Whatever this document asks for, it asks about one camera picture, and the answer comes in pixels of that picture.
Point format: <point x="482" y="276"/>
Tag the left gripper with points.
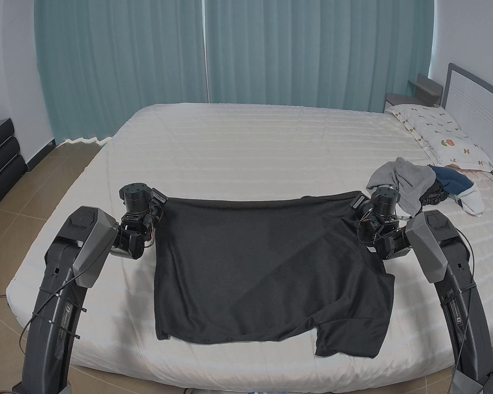
<point x="136" y="197"/>

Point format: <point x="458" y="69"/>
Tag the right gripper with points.
<point x="386" y="201"/>

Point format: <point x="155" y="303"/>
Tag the black T-shirt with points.
<point x="250" y="261"/>

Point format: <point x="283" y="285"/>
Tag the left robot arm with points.
<point x="82" y="240"/>

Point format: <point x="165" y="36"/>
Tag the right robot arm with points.
<point x="431" y="244"/>

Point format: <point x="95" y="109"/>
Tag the pile of clothes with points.
<point x="411" y="179"/>

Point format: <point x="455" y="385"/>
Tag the bed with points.
<point x="250" y="150"/>

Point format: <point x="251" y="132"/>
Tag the white printed pillow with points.
<point x="443" y="133"/>

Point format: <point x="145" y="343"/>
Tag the grey bedside table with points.
<point x="425" y="86"/>

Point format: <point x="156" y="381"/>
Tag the blue-green curtain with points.
<point x="119" y="56"/>
<point x="312" y="43"/>

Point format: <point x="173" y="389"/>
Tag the black chest of drawers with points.
<point x="0" y="154"/>

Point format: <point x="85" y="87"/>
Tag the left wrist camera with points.
<point x="159" y="197"/>

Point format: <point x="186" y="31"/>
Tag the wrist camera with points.
<point x="159" y="197"/>
<point x="357" y="202"/>

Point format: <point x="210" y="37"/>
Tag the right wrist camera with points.
<point x="357" y="202"/>

